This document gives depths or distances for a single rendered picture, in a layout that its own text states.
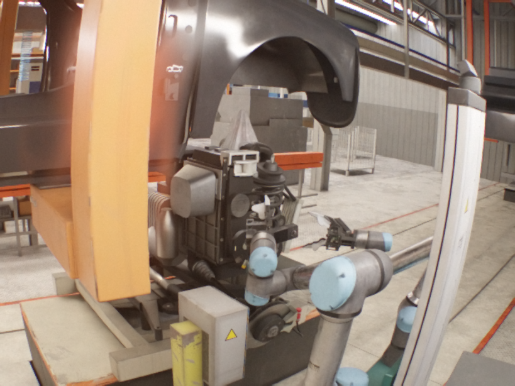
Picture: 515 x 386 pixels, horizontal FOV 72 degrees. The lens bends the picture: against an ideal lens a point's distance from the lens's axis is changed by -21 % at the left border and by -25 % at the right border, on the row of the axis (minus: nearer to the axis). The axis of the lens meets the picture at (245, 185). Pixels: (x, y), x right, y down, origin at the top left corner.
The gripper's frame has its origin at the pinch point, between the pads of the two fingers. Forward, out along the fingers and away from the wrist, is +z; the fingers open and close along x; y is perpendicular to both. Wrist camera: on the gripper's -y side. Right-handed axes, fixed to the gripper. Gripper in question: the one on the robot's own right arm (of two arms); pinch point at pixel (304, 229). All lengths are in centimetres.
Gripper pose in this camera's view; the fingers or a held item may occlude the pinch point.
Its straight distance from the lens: 172.8
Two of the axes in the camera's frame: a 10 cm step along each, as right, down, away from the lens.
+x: -0.6, 9.0, 4.4
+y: -2.1, 4.2, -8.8
